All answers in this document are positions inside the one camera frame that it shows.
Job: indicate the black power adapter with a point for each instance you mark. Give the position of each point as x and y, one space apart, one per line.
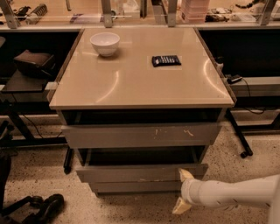
231 79

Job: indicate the grey drawer cabinet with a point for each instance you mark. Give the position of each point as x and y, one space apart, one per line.
127 89

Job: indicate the grey bottom drawer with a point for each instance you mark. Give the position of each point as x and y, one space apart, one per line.
135 187

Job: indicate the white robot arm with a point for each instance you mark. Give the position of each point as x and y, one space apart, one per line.
258 192

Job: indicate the dark blue snack packet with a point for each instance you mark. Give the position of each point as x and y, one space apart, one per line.
165 61

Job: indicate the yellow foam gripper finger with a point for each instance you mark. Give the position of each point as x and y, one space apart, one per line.
184 174
181 206

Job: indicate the grey top drawer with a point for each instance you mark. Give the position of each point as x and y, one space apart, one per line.
141 135

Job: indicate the black caster leg left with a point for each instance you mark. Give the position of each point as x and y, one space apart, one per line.
68 161

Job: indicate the dark box on side table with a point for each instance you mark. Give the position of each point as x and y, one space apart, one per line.
35 64

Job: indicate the grey drawer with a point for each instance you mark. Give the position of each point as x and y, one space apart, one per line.
134 165
135 187
141 135

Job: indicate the black table leg with caster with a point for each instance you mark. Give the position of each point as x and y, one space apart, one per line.
247 150

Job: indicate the pink stacked plastic trays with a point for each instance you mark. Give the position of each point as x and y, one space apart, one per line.
194 11

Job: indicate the black side table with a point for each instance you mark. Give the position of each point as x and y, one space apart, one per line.
21 98

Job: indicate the white ceramic bowl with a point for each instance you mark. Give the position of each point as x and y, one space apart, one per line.
105 43

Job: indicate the grey coiled spring object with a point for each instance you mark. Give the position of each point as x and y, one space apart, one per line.
33 17

